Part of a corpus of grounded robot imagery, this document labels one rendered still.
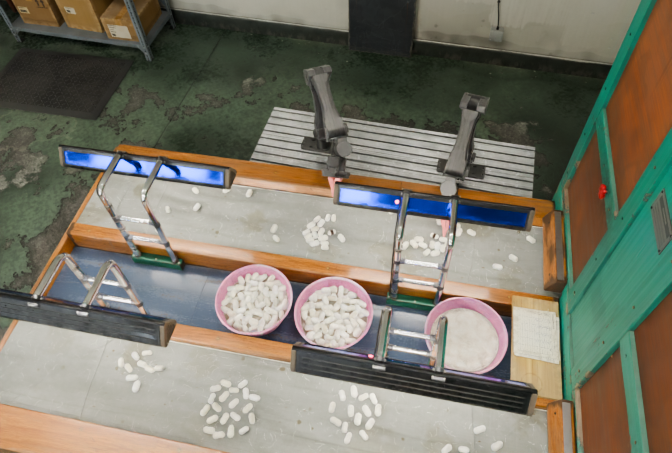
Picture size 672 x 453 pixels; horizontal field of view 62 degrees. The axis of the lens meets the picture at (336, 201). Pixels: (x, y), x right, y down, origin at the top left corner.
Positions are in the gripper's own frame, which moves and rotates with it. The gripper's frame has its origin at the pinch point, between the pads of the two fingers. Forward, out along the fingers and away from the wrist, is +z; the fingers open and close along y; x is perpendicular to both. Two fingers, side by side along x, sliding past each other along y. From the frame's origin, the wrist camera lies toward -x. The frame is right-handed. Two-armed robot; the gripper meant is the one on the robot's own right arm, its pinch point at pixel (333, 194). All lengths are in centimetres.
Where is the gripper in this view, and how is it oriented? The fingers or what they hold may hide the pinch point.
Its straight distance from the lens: 212.0
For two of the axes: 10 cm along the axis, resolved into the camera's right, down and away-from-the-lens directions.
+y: 9.8, 1.4, -1.4
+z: -1.3, 9.9, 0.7
